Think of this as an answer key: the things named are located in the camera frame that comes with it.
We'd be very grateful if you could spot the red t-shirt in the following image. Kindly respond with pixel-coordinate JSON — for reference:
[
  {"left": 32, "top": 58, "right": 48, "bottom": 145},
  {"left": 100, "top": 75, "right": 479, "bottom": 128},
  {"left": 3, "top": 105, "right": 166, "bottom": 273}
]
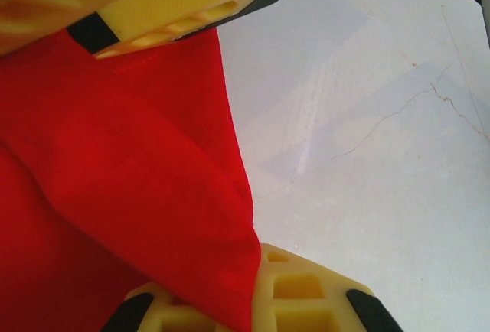
[{"left": 0, "top": 25, "right": 263, "bottom": 332}]

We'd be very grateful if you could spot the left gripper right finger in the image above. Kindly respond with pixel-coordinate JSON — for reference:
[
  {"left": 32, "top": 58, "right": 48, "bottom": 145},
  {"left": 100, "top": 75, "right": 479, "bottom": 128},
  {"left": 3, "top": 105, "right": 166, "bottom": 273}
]
[{"left": 250, "top": 242, "right": 402, "bottom": 332}]

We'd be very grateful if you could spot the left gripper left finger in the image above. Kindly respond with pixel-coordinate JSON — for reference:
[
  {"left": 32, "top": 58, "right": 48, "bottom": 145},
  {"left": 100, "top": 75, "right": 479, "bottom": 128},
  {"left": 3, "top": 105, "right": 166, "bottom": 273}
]
[{"left": 100, "top": 281, "right": 233, "bottom": 332}]

